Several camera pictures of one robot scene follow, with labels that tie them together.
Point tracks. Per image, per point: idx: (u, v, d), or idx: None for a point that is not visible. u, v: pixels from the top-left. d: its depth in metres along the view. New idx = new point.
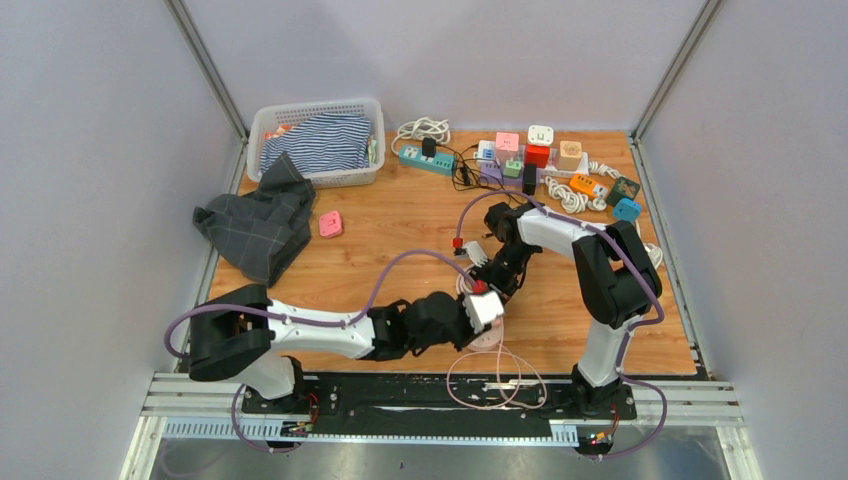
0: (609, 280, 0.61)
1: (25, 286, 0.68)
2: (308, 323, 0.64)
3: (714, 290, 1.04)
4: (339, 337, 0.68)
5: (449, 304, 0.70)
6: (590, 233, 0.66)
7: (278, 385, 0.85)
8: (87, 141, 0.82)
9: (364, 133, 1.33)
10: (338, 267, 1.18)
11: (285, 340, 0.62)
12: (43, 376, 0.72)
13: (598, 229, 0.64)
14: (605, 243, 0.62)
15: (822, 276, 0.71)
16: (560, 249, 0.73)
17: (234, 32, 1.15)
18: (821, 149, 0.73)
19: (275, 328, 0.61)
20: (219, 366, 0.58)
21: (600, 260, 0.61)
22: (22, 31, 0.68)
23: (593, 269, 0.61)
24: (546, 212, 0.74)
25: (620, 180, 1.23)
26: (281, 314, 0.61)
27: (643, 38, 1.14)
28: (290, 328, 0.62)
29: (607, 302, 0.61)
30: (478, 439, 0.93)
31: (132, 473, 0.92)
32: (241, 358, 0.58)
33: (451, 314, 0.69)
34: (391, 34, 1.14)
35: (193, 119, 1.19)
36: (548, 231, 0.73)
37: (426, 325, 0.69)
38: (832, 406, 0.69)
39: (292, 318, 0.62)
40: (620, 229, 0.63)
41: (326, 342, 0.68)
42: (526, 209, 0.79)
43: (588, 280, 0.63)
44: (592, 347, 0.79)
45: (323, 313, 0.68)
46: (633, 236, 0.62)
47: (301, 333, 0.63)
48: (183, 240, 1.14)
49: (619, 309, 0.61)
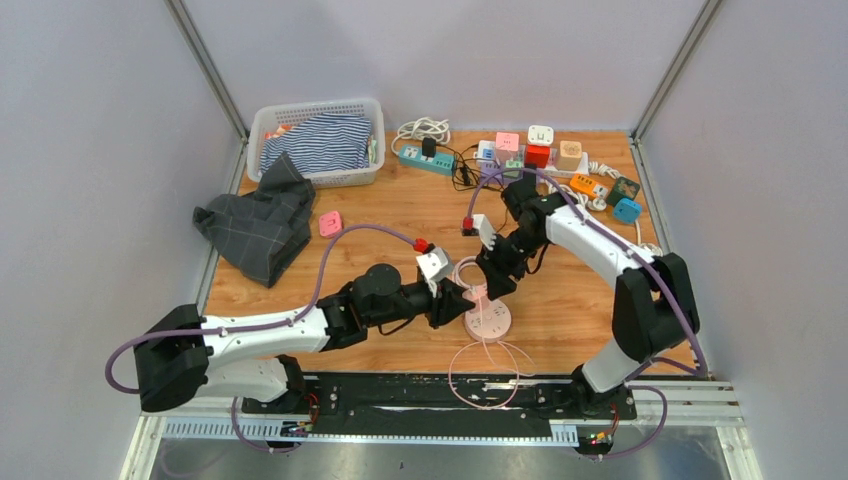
0: (652, 319, 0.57)
1: (25, 287, 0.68)
2: (249, 330, 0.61)
3: (714, 291, 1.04)
4: (287, 336, 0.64)
5: (390, 274, 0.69)
6: (635, 262, 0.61)
7: (267, 386, 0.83)
8: (88, 142, 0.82)
9: (364, 133, 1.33)
10: (338, 267, 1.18)
11: (229, 353, 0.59)
12: (44, 376, 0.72)
13: (645, 261, 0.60)
14: (652, 278, 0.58)
15: (823, 276, 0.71)
16: (590, 262, 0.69)
17: (234, 32, 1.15)
18: (821, 149, 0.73)
19: (213, 343, 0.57)
20: (167, 394, 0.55)
21: (646, 298, 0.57)
22: (22, 32, 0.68)
23: (640, 309, 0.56)
24: (585, 219, 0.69)
25: (620, 180, 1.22)
26: (214, 329, 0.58)
27: (644, 38, 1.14)
28: (229, 339, 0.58)
29: (647, 342, 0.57)
30: (478, 439, 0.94)
31: (132, 473, 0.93)
32: (188, 381, 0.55)
33: (394, 286, 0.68)
34: (391, 34, 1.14)
35: (193, 120, 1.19)
36: (578, 239, 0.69)
37: (374, 300, 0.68)
38: (832, 406, 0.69)
39: (229, 329, 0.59)
40: (670, 266, 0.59)
41: (278, 345, 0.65)
42: (559, 207, 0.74)
43: (627, 316, 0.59)
44: (606, 364, 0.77)
45: (267, 315, 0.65)
46: (682, 274, 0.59)
47: (244, 342, 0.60)
48: (183, 240, 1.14)
49: (656, 349, 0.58)
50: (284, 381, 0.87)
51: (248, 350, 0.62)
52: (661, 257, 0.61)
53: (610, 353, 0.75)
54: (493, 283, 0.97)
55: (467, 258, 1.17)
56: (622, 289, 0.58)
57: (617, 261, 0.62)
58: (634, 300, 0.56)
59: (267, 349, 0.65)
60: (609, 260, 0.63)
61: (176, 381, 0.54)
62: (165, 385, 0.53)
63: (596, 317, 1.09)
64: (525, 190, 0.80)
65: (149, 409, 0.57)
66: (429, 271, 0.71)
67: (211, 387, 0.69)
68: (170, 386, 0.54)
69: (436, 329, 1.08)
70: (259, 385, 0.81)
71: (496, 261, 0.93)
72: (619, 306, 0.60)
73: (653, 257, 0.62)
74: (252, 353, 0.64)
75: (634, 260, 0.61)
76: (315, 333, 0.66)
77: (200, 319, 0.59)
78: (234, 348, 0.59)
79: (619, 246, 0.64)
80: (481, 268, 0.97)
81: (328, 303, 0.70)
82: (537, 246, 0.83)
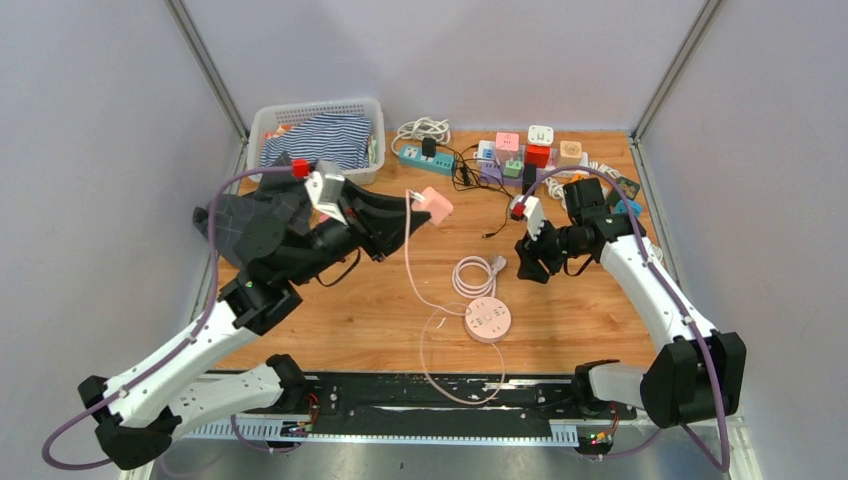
0: (687, 394, 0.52)
1: (26, 288, 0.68)
2: (149, 375, 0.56)
3: (714, 293, 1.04)
4: (197, 354, 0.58)
5: (270, 225, 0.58)
6: (689, 332, 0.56)
7: (260, 395, 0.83)
8: (87, 142, 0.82)
9: (363, 133, 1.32)
10: (338, 268, 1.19)
11: (147, 404, 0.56)
12: (44, 378, 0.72)
13: (700, 334, 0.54)
14: (702, 353, 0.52)
15: (824, 276, 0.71)
16: (637, 303, 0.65)
17: (234, 32, 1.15)
18: (822, 149, 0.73)
19: (120, 407, 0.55)
20: (134, 454, 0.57)
21: (691, 375, 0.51)
22: (21, 32, 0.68)
23: (674, 388, 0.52)
24: (648, 261, 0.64)
25: (621, 180, 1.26)
26: (112, 395, 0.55)
27: (644, 38, 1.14)
28: (135, 394, 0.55)
29: (673, 414, 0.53)
30: (478, 439, 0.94)
31: (132, 473, 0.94)
32: (129, 443, 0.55)
33: (274, 239, 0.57)
34: (391, 34, 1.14)
35: (193, 120, 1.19)
36: (633, 280, 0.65)
37: (273, 263, 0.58)
38: (833, 406, 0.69)
39: (126, 386, 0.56)
40: (729, 350, 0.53)
41: (202, 361, 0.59)
42: (625, 239, 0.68)
43: (659, 383, 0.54)
44: (618, 390, 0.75)
45: (170, 344, 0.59)
46: (740, 358, 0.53)
47: (151, 389, 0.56)
48: (183, 240, 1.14)
49: (680, 422, 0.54)
50: (276, 387, 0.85)
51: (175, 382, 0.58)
52: (720, 335, 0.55)
53: (624, 378, 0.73)
54: (526, 267, 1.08)
55: (467, 258, 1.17)
56: (665, 358, 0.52)
57: (670, 323, 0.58)
58: (675, 375, 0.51)
59: (195, 370, 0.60)
60: (661, 318, 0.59)
61: (125, 447, 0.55)
62: (120, 454, 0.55)
63: (596, 317, 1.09)
64: (591, 194, 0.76)
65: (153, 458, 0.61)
66: (312, 195, 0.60)
67: (187, 422, 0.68)
68: (123, 453, 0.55)
69: (437, 329, 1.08)
70: (253, 396, 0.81)
71: (535, 252, 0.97)
72: (655, 371, 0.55)
73: (712, 330, 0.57)
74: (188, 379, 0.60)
75: (689, 330, 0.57)
76: (221, 335, 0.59)
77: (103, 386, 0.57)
78: (147, 398, 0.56)
79: (677, 305, 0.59)
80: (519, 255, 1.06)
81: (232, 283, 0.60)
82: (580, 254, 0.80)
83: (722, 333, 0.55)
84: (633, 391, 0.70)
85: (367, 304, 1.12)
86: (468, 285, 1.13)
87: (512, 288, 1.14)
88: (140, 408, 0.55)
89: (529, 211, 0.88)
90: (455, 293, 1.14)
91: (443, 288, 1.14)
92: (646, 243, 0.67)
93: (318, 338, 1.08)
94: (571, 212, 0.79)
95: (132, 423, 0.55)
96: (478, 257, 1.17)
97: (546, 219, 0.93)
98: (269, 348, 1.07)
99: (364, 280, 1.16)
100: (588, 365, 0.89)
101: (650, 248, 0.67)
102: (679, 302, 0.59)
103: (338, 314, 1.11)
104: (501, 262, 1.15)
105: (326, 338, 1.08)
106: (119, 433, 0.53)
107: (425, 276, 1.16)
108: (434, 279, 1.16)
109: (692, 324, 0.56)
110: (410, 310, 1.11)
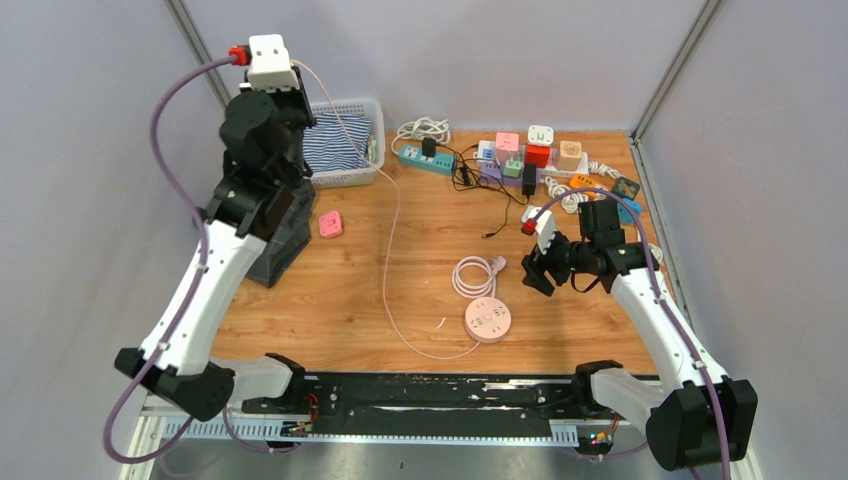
0: (695, 440, 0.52)
1: (24, 288, 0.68)
2: (181, 320, 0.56)
3: (714, 293, 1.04)
4: (215, 279, 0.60)
5: (254, 98, 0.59)
6: (698, 377, 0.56)
7: (279, 376, 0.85)
8: (88, 142, 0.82)
9: (364, 133, 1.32)
10: (337, 267, 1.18)
11: (192, 348, 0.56)
12: (45, 377, 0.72)
13: (711, 380, 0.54)
14: (711, 400, 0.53)
15: (824, 276, 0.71)
16: (646, 340, 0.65)
17: (233, 31, 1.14)
18: (822, 150, 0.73)
19: (168, 359, 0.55)
20: (203, 405, 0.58)
21: (699, 422, 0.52)
22: (20, 32, 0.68)
23: (681, 432, 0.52)
24: (661, 298, 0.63)
25: (621, 180, 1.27)
26: (154, 352, 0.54)
27: (645, 38, 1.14)
28: (176, 342, 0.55)
29: (679, 457, 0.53)
30: (478, 439, 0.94)
31: (132, 474, 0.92)
32: (193, 389, 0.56)
33: (263, 106, 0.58)
34: (391, 33, 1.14)
35: (193, 120, 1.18)
36: (644, 318, 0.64)
37: (266, 141, 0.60)
38: (832, 405, 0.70)
39: (165, 337, 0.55)
40: (740, 401, 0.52)
41: (222, 288, 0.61)
42: (635, 268, 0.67)
43: (666, 425, 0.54)
44: (619, 403, 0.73)
45: (181, 289, 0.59)
46: (750, 407, 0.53)
47: (189, 330, 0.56)
48: (182, 242, 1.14)
49: (684, 466, 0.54)
50: (289, 367, 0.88)
51: (209, 316, 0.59)
52: (732, 383, 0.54)
53: (627, 396, 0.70)
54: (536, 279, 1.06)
55: (467, 258, 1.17)
56: (674, 403, 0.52)
57: (681, 366, 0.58)
58: (684, 421, 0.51)
59: (218, 302, 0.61)
60: (671, 360, 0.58)
61: (191, 400, 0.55)
62: (189, 407, 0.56)
63: (596, 317, 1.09)
64: (606, 218, 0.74)
65: (216, 412, 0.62)
66: (280, 61, 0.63)
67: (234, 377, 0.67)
68: (190, 407, 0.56)
69: (437, 329, 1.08)
70: (272, 375, 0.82)
71: (543, 263, 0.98)
72: (662, 414, 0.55)
73: (723, 376, 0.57)
74: (215, 317, 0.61)
75: (699, 374, 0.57)
76: (232, 250, 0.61)
77: (137, 354, 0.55)
78: (186, 338, 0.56)
79: (688, 348, 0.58)
80: (526, 268, 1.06)
81: (219, 193, 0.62)
82: (582, 270, 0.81)
83: (732, 380, 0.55)
84: (635, 414, 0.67)
85: (367, 305, 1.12)
86: (469, 285, 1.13)
87: (512, 288, 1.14)
88: (186, 354, 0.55)
89: (541, 225, 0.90)
90: (456, 293, 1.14)
91: (443, 289, 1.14)
92: (659, 277, 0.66)
93: (318, 338, 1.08)
94: (583, 233, 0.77)
95: (187, 371, 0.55)
96: (478, 257, 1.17)
97: (558, 231, 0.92)
98: (269, 348, 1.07)
99: (364, 280, 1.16)
100: (589, 365, 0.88)
101: (662, 283, 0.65)
102: (691, 346, 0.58)
103: (337, 315, 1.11)
104: (501, 262, 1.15)
105: (326, 338, 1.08)
106: (180, 383, 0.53)
107: (425, 276, 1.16)
108: (434, 279, 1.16)
109: (703, 369, 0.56)
110: (410, 311, 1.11)
